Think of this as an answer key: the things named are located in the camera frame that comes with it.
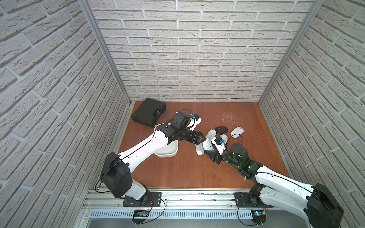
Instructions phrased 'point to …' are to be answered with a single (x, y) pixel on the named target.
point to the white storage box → (169, 151)
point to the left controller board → (140, 213)
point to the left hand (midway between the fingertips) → (203, 136)
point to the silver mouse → (199, 148)
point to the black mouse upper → (221, 129)
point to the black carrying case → (148, 112)
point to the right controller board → (259, 216)
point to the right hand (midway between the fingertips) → (209, 147)
